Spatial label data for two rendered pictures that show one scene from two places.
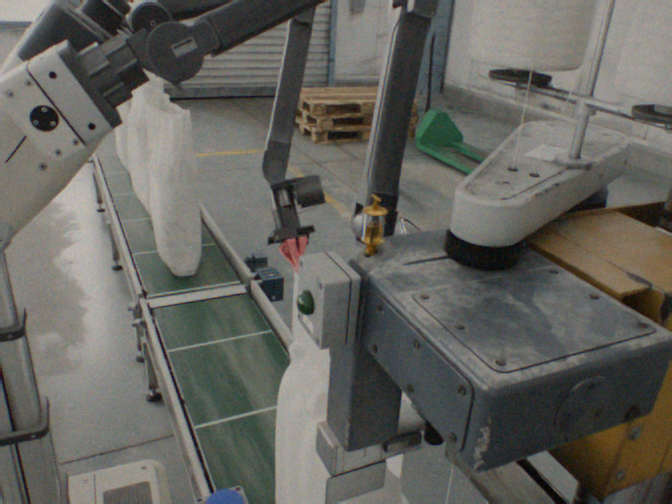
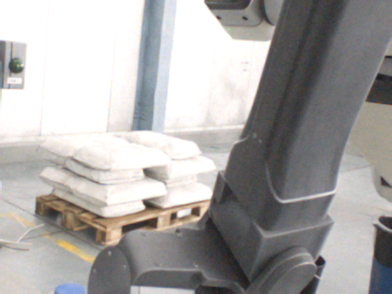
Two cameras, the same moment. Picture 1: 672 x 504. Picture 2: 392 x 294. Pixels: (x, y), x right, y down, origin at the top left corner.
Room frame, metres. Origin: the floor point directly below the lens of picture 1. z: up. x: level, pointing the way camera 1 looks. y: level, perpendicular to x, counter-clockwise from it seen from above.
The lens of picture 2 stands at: (1.65, -0.06, 1.34)
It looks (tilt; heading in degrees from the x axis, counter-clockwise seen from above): 8 degrees down; 161
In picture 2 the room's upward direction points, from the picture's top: 6 degrees clockwise
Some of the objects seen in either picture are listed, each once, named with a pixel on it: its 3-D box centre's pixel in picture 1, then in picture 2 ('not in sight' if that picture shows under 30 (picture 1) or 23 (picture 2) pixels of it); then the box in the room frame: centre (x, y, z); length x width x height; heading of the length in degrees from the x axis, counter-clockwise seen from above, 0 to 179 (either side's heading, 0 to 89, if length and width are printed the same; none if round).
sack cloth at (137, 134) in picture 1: (148, 139); not in sight; (3.18, 1.07, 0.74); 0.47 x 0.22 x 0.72; 28
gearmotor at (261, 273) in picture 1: (258, 274); not in sight; (2.44, 0.36, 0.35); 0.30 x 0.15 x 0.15; 27
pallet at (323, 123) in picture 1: (353, 113); not in sight; (6.71, -0.08, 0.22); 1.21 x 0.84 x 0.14; 117
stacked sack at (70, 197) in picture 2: not in sight; (96, 197); (-2.09, 0.91, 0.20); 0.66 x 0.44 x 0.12; 27
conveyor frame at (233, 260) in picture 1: (154, 209); not in sight; (3.14, 1.06, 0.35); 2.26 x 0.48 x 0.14; 27
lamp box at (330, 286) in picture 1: (327, 299); (4, 64); (0.61, 0.01, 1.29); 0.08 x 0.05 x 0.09; 27
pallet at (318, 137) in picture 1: (351, 125); not in sight; (6.70, -0.06, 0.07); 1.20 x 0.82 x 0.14; 115
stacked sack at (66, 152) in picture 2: not in sight; (87, 145); (-2.30, 0.85, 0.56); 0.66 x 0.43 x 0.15; 114
